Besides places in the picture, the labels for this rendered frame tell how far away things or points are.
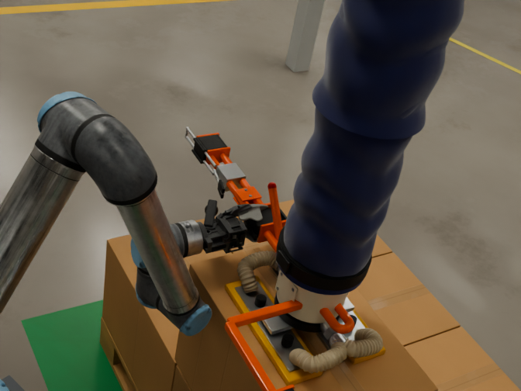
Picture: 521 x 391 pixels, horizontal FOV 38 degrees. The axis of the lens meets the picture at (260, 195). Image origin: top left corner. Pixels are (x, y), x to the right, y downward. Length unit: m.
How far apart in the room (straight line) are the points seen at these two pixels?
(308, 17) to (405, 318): 2.74
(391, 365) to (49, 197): 0.94
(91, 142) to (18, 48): 3.59
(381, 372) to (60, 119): 0.98
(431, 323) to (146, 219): 1.41
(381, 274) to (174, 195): 1.39
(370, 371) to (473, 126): 3.36
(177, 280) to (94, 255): 1.75
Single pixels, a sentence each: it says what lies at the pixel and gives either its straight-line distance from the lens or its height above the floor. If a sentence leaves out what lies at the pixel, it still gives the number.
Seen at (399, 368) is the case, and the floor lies 0.94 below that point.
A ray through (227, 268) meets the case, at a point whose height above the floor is 0.95.
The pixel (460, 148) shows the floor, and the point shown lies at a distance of 4.84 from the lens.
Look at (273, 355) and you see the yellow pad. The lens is 1.87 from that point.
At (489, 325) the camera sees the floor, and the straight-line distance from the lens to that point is 3.66.
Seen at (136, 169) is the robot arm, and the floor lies 1.49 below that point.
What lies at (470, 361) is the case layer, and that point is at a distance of 2.66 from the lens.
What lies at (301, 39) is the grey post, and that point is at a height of 0.24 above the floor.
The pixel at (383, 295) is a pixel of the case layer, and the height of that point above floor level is 0.54.
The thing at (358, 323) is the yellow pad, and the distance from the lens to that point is 2.00.
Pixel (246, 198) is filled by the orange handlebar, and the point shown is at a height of 1.10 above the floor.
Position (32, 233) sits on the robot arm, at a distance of 1.59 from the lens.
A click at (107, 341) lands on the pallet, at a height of 0.08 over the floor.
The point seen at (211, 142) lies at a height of 1.11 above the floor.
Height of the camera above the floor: 2.35
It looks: 37 degrees down
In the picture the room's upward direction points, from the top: 12 degrees clockwise
